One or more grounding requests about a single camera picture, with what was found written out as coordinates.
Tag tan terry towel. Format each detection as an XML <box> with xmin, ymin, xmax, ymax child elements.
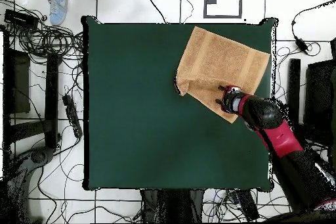
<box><xmin>175</xmin><ymin>26</ymin><xmax>271</xmax><ymax>124</ymax></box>

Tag black power adapter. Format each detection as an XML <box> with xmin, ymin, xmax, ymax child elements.
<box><xmin>294</xmin><ymin>37</ymin><xmax>309</xmax><ymax>55</ymax></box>

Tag dark green table cloth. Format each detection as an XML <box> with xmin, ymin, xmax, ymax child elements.
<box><xmin>81</xmin><ymin>15</ymin><xmax>278</xmax><ymax>192</ymax></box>

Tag black power strip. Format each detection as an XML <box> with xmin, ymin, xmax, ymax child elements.
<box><xmin>228</xmin><ymin>189</ymin><xmax>261</xmax><ymax>222</ymax></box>
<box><xmin>62</xmin><ymin>94</ymin><xmax>83</xmax><ymax>139</ymax></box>

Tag light blue shoe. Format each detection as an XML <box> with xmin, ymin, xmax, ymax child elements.
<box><xmin>48</xmin><ymin>0</ymin><xmax>70</xmax><ymax>26</ymax></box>

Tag grey stand base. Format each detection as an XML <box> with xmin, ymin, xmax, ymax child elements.
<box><xmin>5</xmin><ymin>146</ymin><xmax>54</xmax><ymax>223</ymax></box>

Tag black rectangular box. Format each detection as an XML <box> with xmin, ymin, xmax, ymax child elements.
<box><xmin>3</xmin><ymin>9</ymin><xmax>40</xmax><ymax>30</ymax></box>

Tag grey square floor frame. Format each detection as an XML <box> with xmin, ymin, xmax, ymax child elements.
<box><xmin>203</xmin><ymin>0</ymin><xmax>243</xmax><ymax>19</ymax></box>

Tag thin black cable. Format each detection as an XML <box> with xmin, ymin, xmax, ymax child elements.
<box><xmin>182</xmin><ymin>0</ymin><xmax>194</xmax><ymax>24</ymax></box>

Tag black adapter cable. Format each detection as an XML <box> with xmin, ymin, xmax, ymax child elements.
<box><xmin>290</xmin><ymin>0</ymin><xmax>336</xmax><ymax>41</ymax></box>

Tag thick black cable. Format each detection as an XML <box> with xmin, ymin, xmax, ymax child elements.
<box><xmin>139</xmin><ymin>0</ymin><xmax>168</xmax><ymax>24</ymax></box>

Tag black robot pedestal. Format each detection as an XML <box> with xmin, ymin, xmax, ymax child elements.
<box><xmin>140</xmin><ymin>189</ymin><xmax>205</xmax><ymax>223</ymax></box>

